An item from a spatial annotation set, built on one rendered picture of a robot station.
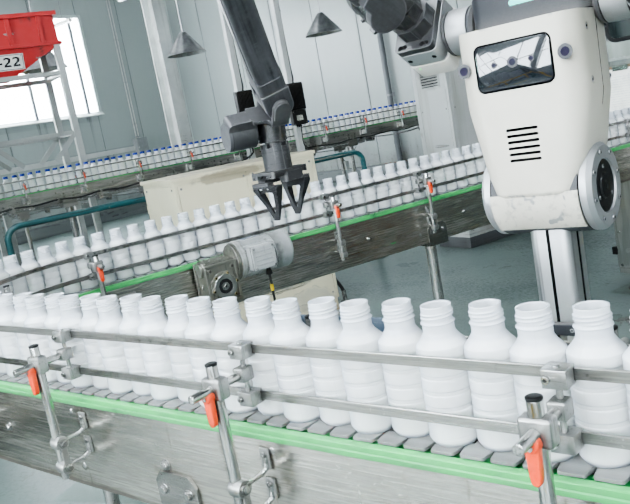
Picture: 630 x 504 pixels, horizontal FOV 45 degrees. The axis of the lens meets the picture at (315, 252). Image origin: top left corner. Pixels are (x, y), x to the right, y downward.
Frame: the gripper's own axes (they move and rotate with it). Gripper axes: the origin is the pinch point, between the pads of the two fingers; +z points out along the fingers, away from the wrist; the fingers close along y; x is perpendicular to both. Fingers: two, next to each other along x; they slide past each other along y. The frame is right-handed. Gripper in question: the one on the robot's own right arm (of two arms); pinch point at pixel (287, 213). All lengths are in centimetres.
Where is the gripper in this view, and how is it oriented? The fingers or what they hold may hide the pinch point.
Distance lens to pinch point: 157.5
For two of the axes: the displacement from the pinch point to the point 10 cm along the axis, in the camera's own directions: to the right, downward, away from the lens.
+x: 7.4, -0.2, -6.7
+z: 1.8, 9.7, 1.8
